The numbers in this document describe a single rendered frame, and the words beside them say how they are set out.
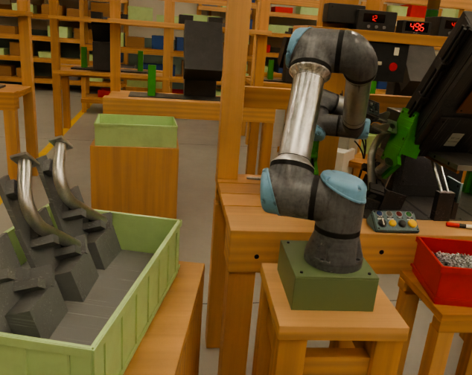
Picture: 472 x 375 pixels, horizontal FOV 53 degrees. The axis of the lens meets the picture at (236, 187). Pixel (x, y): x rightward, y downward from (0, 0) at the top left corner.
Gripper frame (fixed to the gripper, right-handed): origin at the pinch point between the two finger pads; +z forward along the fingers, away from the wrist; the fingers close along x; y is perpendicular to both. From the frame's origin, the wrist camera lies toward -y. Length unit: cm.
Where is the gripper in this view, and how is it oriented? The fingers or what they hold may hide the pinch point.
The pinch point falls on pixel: (388, 128)
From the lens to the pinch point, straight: 189.2
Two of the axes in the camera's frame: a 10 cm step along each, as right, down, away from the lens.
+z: 9.3, 2.9, 2.1
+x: 1.6, -8.7, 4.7
